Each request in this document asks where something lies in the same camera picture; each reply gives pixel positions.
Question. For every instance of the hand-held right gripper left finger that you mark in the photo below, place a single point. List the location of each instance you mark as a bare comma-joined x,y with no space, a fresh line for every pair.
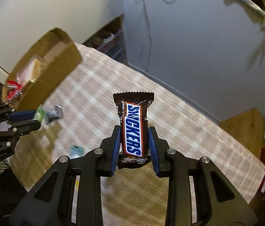
114,150

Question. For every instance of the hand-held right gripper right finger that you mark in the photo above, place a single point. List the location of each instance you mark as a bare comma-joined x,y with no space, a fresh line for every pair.
153,150

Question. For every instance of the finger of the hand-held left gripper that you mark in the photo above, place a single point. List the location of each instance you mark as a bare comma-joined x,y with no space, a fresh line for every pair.
26,126
22,115

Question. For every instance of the red snack wrapper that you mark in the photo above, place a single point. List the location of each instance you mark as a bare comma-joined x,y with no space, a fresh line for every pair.
12,89

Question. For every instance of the brown chocolate bar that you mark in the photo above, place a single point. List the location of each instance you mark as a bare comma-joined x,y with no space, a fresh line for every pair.
132,127

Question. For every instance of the brown cardboard box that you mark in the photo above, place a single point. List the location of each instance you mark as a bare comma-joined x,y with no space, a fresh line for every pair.
57,66

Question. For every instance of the green small packet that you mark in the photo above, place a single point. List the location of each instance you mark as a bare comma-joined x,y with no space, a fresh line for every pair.
40,114

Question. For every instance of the dark foil wrapper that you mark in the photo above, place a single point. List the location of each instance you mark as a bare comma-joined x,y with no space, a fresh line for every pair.
53,113

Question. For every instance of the teal small packet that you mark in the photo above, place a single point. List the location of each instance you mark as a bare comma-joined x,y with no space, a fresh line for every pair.
77,151

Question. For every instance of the light wooden stool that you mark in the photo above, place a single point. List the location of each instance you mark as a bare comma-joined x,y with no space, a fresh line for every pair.
243,129

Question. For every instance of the grey plastic crate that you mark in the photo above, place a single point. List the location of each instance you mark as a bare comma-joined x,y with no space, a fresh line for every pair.
117,44

